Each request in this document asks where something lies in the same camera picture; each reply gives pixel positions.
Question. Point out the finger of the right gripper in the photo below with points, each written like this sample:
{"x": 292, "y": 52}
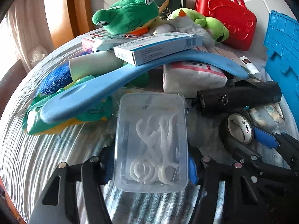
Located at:
{"x": 265, "y": 138}

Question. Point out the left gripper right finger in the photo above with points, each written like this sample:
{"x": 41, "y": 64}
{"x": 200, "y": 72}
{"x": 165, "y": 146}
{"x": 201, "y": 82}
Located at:
{"x": 254, "y": 192}

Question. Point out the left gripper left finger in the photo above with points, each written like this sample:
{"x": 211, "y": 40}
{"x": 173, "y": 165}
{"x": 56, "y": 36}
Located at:
{"x": 59, "y": 200}

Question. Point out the clear floss pick box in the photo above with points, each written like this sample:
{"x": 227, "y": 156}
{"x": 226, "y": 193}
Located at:
{"x": 151, "y": 153}

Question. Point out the black rolled bag bundle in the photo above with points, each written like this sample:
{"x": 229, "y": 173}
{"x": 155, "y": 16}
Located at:
{"x": 242, "y": 95}

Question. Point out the white small tube bottle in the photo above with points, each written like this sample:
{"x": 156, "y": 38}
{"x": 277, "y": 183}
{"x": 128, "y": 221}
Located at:
{"x": 251, "y": 67}

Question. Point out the blue plastic storage crate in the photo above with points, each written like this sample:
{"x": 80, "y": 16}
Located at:
{"x": 281, "y": 42}

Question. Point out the white tissue pack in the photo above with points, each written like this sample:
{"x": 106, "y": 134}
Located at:
{"x": 187, "y": 78}

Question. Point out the blue plastic shoehorn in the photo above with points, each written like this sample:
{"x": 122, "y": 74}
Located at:
{"x": 82, "y": 97}

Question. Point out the light green alien plush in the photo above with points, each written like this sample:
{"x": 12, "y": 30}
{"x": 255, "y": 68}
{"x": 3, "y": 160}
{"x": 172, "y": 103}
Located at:
{"x": 216, "y": 28}

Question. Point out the red toy suitcase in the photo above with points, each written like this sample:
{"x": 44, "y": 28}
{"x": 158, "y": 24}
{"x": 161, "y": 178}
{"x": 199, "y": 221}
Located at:
{"x": 235, "y": 16}

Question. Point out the blue white medicine box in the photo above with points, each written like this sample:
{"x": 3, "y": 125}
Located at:
{"x": 150, "y": 48}

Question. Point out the dark green gift box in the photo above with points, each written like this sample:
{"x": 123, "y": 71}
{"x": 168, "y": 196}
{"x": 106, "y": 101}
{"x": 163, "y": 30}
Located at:
{"x": 166, "y": 7}

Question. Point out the green frog plush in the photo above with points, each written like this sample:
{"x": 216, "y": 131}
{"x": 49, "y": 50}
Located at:
{"x": 127, "y": 16}

